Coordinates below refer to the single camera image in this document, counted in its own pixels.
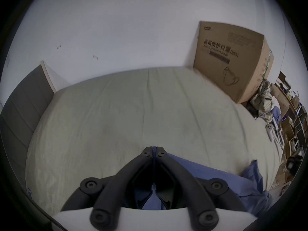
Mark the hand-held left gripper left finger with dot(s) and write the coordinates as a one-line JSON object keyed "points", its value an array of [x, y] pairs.
{"points": [[120, 184]]}

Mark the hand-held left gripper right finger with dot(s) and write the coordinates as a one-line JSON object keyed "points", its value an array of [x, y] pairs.
{"points": [[190, 189]]}

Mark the blue shirt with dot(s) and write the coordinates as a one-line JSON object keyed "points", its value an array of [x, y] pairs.
{"points": [[216, 179]]}

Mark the bed with pale green sheet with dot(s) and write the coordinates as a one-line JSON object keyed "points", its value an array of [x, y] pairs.
{"points": [[120, 119]]}

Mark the white hand controller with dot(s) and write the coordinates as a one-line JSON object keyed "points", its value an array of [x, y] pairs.
{"points": [[269, 130]]}

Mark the bunched patterned cloth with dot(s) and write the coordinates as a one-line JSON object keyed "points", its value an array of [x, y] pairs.
{"points": [[263, 97]]}

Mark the grey padded headboard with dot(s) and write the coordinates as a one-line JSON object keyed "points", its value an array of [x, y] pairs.
{"points": [[21, 109]]}

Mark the shelf with cartons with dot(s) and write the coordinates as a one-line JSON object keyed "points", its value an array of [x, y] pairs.
{"points": [[292, 119]]}

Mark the large brown cardboard carton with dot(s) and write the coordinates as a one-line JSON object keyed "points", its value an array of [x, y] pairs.
{"points": [[231, 61]]}

